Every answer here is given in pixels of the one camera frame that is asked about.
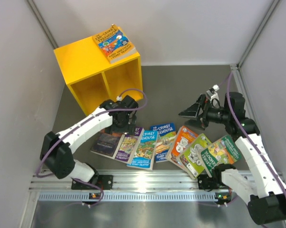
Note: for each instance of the dark green treehouse book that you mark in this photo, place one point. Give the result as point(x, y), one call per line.
point(222, 151)

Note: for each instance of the lime green cartoon book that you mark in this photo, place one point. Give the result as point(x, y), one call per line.
point(190, 157)

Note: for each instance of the orange cartoon paperback book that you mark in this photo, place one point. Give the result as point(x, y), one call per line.
point(183, 138)

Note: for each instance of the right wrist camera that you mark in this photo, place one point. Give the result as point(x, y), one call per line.
point(212, 93)

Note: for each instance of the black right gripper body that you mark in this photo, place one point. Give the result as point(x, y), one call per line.
point(212, 114)

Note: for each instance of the blue 91-storey treehouse book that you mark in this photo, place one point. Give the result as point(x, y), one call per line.
point(166, 136)

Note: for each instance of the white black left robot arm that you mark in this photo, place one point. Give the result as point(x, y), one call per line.
point(58, 148)

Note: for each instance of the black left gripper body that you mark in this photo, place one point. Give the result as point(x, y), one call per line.
point(124, 127)

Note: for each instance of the dark brown paperback book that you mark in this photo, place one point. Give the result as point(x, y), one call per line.
point(107, 145)

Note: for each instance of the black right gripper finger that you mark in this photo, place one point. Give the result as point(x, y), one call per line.
point(193, 111)
point(195, 124)

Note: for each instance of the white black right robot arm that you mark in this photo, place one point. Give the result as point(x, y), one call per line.
point(239, 160)

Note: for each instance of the aluminium mounting rail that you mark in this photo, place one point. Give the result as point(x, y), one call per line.
point(128, 185)

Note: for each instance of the yellow wooden cubby shelf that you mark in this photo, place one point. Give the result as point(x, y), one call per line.
point(92, 79)

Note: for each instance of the light blue 26-storey treehouse book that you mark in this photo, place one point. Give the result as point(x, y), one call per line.
point(144, 154)

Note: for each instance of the aluminium right side rail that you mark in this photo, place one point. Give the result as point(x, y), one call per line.
point(235, 74)

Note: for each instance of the purple 52-storey treehouse book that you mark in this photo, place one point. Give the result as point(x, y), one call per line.
point(129, 146)

